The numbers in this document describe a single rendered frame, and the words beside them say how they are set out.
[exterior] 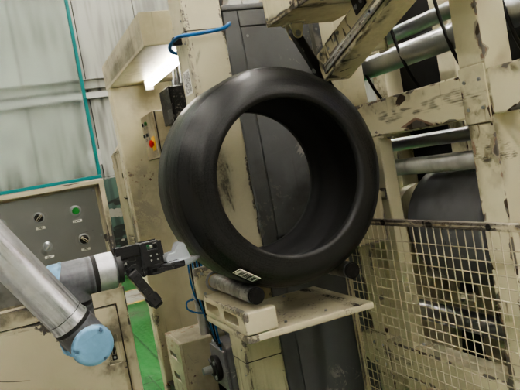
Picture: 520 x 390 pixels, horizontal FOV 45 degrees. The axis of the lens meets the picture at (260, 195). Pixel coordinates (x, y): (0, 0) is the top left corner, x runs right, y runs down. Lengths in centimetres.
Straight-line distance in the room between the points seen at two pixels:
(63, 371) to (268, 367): 68
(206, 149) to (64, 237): 85
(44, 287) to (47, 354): 85
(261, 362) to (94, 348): 75
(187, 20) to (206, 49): 10
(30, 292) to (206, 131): 54
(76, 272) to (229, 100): 55
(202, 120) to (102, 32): 972
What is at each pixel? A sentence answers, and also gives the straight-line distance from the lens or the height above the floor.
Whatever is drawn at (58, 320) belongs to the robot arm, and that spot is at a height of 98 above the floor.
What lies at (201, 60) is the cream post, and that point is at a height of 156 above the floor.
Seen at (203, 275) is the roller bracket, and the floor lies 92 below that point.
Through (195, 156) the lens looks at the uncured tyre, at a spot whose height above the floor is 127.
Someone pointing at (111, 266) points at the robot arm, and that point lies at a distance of 155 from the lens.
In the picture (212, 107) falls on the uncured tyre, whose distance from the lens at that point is 156.
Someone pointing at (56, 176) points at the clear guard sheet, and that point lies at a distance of 222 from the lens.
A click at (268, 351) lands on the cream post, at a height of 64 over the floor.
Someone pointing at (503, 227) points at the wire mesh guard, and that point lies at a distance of 150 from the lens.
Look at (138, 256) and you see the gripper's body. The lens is 159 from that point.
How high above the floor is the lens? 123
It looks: 3 degrees down
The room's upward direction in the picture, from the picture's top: 10 degrees counter-clockwise
